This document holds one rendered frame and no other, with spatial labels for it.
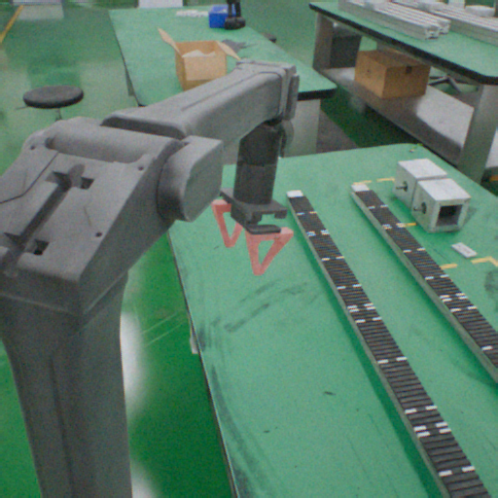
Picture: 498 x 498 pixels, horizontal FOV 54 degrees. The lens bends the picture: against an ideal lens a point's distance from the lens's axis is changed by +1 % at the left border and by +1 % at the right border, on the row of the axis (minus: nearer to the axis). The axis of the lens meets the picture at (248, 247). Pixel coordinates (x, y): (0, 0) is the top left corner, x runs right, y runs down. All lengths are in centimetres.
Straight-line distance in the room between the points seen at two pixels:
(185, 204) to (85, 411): 13
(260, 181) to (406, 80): 360
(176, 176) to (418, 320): 80
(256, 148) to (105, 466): 43
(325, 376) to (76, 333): 66
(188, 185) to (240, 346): 65
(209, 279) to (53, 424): 77
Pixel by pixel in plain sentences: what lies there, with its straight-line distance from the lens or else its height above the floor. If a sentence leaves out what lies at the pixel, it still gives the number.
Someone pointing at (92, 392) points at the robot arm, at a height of 121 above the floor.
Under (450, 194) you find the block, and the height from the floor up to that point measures 87.
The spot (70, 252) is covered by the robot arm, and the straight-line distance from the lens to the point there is 24.
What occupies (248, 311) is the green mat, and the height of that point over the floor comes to 78.
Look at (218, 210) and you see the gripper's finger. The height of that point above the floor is 107.
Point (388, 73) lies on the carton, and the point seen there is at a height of 41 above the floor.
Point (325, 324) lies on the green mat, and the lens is 96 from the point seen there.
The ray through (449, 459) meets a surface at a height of 81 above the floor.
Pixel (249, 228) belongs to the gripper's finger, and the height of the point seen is 110.
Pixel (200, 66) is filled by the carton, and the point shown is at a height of 89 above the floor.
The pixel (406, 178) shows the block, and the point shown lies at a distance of 138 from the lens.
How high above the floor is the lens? 144
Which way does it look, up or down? 35 degrees down
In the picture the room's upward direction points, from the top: straight up
